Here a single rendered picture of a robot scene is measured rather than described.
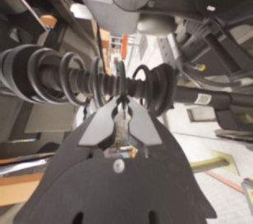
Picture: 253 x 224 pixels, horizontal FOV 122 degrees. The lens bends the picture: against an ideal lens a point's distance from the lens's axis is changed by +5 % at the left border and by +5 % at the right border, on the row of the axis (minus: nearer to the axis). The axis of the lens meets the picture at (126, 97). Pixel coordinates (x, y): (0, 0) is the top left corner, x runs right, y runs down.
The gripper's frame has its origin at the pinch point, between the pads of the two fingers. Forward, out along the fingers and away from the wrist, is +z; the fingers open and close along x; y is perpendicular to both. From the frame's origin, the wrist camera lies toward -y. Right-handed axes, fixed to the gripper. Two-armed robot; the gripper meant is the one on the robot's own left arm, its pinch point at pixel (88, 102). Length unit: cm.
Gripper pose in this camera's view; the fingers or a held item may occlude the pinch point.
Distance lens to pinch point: 22.0
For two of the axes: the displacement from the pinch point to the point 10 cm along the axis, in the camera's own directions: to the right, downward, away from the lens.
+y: 1.1, -3.3, 9.4
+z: 1.4, -9.3, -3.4
